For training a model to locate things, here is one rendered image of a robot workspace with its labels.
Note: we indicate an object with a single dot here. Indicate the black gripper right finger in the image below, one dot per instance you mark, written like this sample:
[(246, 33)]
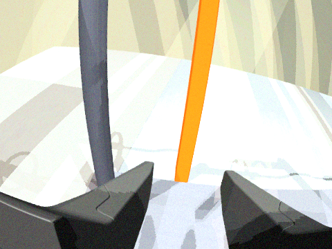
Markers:
[(254, 219)]

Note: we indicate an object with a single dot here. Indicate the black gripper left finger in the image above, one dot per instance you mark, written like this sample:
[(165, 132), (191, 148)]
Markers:
[(107, 217)]

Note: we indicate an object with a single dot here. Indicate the orange handle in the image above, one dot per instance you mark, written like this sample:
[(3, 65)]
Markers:
[(200, 67)]

